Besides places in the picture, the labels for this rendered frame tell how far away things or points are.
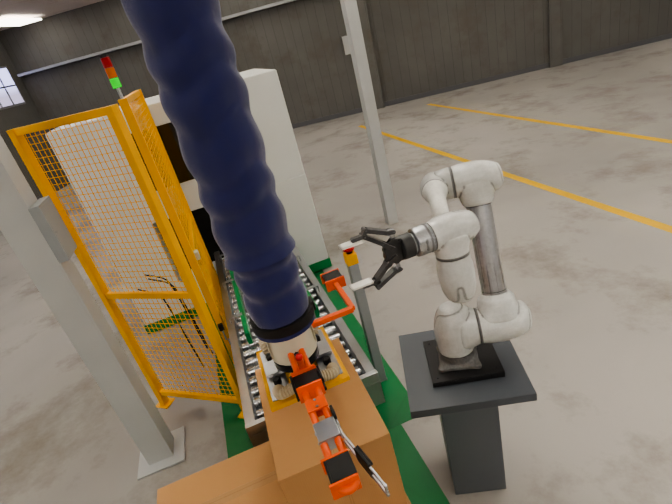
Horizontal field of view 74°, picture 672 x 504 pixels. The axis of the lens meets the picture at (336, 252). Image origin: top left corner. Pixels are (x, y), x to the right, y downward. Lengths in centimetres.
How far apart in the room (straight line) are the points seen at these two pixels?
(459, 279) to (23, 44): 1399
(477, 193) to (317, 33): 1063
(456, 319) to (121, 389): 198
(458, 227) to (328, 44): 1108
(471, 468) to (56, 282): 226
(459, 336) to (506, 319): 20
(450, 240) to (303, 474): 90
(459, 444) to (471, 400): 41
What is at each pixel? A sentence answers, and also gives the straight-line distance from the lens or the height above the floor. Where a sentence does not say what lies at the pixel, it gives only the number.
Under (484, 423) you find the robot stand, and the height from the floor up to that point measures 48.
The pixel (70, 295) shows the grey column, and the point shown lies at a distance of 272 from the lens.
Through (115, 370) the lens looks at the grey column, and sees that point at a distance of 293.
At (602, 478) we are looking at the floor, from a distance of 273.
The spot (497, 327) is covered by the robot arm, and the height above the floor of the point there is 96.
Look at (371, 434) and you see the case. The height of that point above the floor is 94.
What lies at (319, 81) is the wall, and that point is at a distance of 1234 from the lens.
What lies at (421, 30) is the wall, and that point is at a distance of 1237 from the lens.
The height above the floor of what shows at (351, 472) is 125.
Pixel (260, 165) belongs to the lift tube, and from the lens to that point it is 133.
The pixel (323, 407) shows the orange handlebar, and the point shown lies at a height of 124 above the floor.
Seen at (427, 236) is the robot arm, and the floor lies 160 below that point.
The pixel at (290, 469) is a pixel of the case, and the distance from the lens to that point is 166.
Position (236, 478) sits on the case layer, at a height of 54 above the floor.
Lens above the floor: 219
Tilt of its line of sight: 26 degrees down
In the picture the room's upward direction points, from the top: 15 degrees counter-clockwise
